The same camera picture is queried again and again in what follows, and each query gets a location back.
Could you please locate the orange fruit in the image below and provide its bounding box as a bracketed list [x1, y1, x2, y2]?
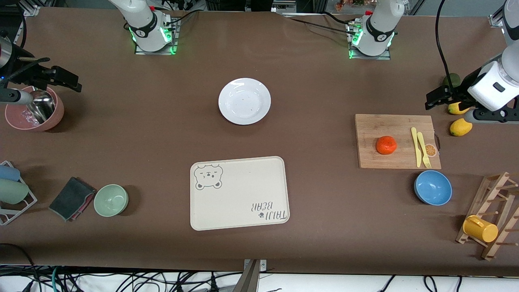
[376, 136, 398, 155]

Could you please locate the white round plate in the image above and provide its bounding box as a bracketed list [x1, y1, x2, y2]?
[218, 78, 271, 125]

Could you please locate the yellow lemon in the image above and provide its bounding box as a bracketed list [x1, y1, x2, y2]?
[448, 101, 471, 115]
[449, 118, 473, 137]

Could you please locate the metal ladle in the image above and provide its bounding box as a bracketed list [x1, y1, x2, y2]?
[26, 90, 56, 124]

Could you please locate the pink bowl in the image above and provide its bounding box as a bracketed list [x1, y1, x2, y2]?
[5, 85, 64, 132]

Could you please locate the yellow plastic fork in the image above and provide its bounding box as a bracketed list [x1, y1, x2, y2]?
[417, 132, 432, 169]

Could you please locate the bamboo cutting board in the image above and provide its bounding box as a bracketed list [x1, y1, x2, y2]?
[355, 114, 442, 170]

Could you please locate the yellow plastic knife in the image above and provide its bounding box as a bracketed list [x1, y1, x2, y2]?
[411, 127, 422, 168]

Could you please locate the blue bowl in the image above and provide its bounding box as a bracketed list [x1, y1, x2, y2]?
[414, 170, 453, 206]

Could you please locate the light blue cup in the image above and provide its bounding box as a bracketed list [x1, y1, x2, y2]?
[0, 164, 21, 182]

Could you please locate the dark grey folded cloth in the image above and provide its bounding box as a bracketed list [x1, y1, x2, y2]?
[49, 176, 97, 222]

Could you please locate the pale green cup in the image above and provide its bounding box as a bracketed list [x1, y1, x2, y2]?
[0, 178, 30, 204]

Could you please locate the pale green bowl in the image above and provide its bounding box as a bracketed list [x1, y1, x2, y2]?
[94, 184, 129, 217]

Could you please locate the yellow mug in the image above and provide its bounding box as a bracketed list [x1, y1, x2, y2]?
[463, 215, 499, 243]

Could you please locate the wooden peg rack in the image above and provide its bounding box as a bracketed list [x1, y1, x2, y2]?
[455, 172, 519, 261]

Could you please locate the cream tray with bear print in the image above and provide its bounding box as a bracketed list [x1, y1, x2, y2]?
[190, 156, 290, 231]

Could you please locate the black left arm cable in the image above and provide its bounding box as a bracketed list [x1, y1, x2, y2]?
[435, 0, 455, 89]

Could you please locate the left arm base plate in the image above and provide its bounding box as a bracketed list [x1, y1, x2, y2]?
[348, 20, 392, 60]

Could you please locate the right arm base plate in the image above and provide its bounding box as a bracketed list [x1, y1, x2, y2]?
[135, 17, 179, 55]

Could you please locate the white wire cup rack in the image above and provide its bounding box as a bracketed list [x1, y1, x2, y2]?
[0, 160, 38, 226]

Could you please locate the black right base cable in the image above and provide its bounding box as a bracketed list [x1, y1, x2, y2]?
[164, 9, 200, 26]

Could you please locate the black base cable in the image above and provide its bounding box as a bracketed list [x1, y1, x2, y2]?
[164, 9, 200, 26]
[284, 11, 359, 34]

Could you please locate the black left base cable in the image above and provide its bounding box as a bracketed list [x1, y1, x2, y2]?
[284, 11, 359, 34]

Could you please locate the aluminium mount bracket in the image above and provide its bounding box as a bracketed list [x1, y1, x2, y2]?
[233, 259, 268, 292]

